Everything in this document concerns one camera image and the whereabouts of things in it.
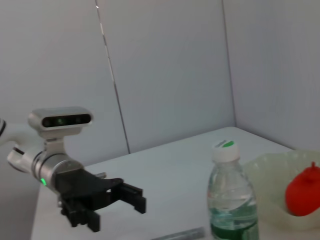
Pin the grey marker pen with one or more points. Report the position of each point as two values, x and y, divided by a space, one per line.
185 233

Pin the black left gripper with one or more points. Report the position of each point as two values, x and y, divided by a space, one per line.
82 190

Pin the green label water bottle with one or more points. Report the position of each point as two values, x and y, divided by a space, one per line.
230 200

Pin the red tomato-shaped toy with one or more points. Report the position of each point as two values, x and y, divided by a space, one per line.
302 195

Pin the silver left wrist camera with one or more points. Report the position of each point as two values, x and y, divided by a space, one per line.
60 122

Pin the green glass fruit plate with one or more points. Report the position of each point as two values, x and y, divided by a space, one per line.
270 175

